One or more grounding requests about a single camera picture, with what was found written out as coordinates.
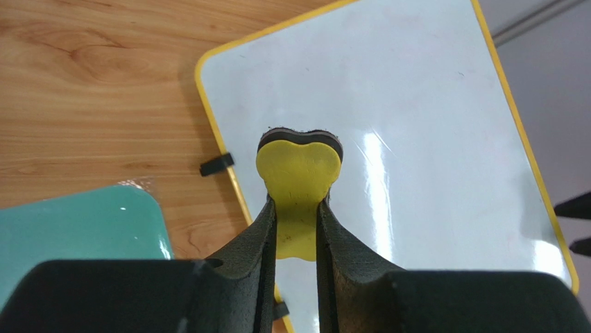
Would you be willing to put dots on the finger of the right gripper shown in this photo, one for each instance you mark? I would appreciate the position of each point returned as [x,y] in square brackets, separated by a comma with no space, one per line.
[575,208]
[581,247]

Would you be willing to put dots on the yellow bone-shaped eraser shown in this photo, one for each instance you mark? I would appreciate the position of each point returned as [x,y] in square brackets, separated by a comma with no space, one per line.
[298,170]

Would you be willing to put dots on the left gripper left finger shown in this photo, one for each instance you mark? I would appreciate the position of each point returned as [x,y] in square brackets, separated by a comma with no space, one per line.
[229,291]

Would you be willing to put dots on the yellow framed whiteboard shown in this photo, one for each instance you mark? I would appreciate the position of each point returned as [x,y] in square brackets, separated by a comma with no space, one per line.
[437,172]

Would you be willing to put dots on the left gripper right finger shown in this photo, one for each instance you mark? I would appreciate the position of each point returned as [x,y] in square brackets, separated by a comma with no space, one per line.
[360,291]

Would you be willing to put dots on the teal cutting mat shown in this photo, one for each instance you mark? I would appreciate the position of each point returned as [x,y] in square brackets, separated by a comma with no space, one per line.
[117,222]

